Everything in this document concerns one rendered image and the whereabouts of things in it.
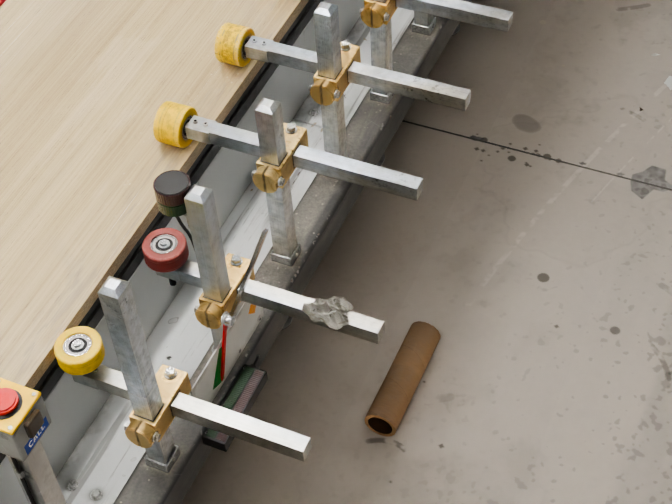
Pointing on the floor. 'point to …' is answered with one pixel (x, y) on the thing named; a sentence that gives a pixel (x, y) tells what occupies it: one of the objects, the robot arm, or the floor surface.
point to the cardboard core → (402, 379)
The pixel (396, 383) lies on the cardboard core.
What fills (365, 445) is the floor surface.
